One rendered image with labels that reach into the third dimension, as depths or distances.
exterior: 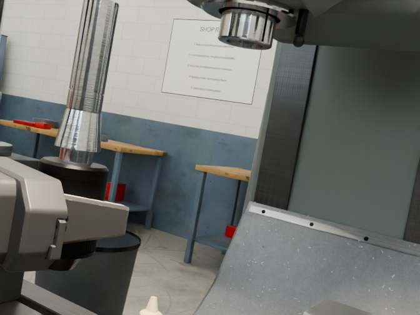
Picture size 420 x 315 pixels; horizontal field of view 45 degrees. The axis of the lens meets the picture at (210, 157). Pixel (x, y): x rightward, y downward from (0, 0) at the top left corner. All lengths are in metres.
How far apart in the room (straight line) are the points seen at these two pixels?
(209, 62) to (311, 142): 4.82
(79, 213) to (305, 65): 0.56
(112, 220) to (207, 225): 5.10
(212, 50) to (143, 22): 1.07
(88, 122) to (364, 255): 0.51
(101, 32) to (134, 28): 6.01
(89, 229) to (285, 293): 0.48
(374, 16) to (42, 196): 0.37
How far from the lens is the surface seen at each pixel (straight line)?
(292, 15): 0.44
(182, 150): 5.64
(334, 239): 0.78
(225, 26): 0.44
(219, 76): 5.50
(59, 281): 2.35
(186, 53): 5.80
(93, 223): 0.35
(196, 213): 4.57
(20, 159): 0.68
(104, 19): 0.36
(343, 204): 0.79
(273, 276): 0.79
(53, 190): 0.31
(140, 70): 6.16
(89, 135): 0.35
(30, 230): 0.30
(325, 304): 0.43
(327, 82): 0.82
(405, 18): 0.54
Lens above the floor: 1.20
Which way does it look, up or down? 3 degrees down
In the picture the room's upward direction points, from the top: 10 degrees clockwise
